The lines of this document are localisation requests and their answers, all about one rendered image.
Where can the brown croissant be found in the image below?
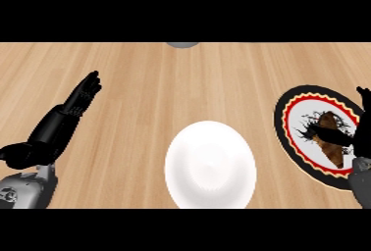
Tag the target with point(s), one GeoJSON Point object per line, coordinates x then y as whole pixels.
{"type": "Point", "coordinates": [333, 148]}

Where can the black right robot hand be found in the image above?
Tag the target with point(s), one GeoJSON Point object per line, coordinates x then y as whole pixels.
{"type": "Point", "coordinates": [361, 130]}

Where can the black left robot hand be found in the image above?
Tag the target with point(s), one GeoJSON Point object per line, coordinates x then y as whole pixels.
{"type": "Point", "coordinates": [50, 130]}

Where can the black red rimmed plate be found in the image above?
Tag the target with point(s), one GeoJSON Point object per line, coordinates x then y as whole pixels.
{"type": "Point", "coordinates": [301, 130]}

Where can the grey round object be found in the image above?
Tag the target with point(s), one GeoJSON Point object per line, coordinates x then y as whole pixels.
{"type": "Point", "coordinates": [182, 44]}

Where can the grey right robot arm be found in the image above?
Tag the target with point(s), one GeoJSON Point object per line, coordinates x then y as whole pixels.
{"type": "Point", "coordinates": [361, 183]}

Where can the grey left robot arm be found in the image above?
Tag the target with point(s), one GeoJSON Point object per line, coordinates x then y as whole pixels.
{"type": "Point", "coordinates": [27, 191]}

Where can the plain white plate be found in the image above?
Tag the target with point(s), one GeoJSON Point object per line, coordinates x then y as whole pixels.
{"type": "Point", "coordinates": [210, 165]}

